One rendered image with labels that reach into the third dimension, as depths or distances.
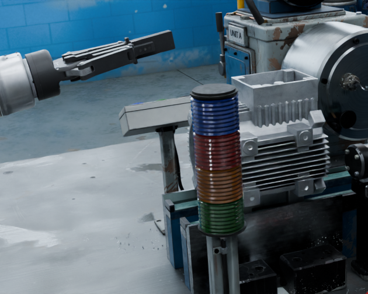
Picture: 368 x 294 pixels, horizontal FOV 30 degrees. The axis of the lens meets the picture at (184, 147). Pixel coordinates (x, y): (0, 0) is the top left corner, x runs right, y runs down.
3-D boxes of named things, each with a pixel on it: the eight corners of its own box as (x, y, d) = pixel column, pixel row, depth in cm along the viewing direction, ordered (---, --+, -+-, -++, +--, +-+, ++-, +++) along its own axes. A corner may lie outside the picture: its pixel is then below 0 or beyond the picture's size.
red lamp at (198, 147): (231, 152, 92) (229, 120, 91) (249, 165, 87) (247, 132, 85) (188, 160, 90) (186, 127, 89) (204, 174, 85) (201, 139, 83)
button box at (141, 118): (201, 124, 146) (195, 100, 147) (210, 117, 139) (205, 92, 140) (122, 137, 142) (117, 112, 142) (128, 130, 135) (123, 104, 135)
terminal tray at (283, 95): (291, 105, 130) (291, 67, 127) (319, 119, 120) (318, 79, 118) (232, 115, 126) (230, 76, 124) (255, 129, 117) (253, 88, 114)
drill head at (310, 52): (339, 101, 189) (339, 9, 181) (423, 136, 156) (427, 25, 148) (256, 115, 182) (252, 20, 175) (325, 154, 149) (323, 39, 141)
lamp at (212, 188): (232, 184, 93) (231, 152, 92) (250, 199, 88) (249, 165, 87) (190, 192, 92) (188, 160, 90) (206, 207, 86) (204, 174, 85)
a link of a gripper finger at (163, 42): (129, 41, 111) (131, 42, 111) (170, 30, 113) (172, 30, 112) (134, 59, 112) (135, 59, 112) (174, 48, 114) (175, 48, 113)
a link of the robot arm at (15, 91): (-17, 55, 109) (20, 45, 110) (0, 109, 112) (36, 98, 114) (-14, 65, 101) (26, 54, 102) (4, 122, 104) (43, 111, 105)
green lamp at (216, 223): (234, 214, 95) (232, 184, 93) (252, 231, 89) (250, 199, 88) (193, 222, 93) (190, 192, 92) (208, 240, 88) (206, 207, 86)
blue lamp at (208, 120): (229, 120, 91) (227, 86, 89) (247, 132, 85) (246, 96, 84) (186, 127, 89) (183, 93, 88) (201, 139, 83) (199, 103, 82)
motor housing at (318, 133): (284, 174, 138) (281, 81, 132) (332, 208, 121) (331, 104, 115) (189, 192, 133) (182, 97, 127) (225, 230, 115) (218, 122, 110)
